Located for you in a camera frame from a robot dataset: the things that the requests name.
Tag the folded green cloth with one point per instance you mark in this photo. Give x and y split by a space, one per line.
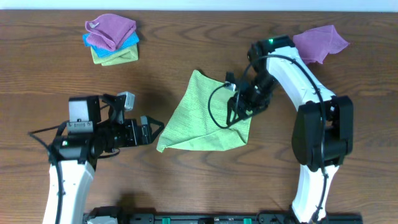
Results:
129 54

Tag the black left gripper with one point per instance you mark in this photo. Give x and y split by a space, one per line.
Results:
143 131

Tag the folded blue cloth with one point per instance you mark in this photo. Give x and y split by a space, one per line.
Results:
133 39

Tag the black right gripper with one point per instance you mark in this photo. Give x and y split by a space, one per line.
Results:
249 106

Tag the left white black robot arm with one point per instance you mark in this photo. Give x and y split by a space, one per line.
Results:
96 129

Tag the folded purple cloth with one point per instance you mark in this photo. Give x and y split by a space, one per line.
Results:
109 31

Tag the light green microfiber cloth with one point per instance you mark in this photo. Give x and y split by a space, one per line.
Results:
193 125

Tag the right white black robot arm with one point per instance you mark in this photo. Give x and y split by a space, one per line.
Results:
323 129

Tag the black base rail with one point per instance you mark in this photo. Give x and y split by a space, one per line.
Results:
118 216

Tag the crumpled purple cloth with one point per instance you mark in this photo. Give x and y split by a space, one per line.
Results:
315 44

